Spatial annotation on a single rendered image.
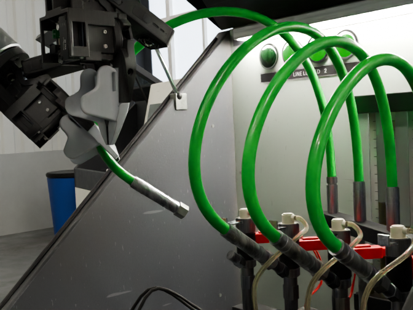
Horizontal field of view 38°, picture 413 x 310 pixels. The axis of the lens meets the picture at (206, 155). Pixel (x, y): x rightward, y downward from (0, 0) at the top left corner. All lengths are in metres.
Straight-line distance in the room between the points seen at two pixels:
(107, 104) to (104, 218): 0.41
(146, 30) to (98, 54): 0.09
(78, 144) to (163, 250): 0.38
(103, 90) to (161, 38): 0.11
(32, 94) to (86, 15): 0.21
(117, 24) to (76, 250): 0.47
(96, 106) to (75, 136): 0.16
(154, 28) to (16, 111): 0.23
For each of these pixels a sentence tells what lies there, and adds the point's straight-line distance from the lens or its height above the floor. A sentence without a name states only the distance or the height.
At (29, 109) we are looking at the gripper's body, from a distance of 0.86.
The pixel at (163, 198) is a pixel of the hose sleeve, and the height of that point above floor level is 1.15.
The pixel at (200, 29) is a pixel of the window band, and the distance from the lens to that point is 6.76.
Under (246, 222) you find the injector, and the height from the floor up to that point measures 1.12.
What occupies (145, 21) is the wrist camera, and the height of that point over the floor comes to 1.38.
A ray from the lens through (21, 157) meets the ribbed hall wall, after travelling 7.80.
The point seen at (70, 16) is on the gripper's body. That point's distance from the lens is 0.67.
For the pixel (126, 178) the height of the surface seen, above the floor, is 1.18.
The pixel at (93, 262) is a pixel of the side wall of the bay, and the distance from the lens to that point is 1.07.
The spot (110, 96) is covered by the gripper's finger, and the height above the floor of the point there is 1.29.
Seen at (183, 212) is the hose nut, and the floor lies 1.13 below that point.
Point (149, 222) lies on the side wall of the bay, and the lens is 1.12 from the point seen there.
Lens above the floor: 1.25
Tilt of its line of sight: 3 degrees down
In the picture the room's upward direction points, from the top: 3 degrees counter-clockwise
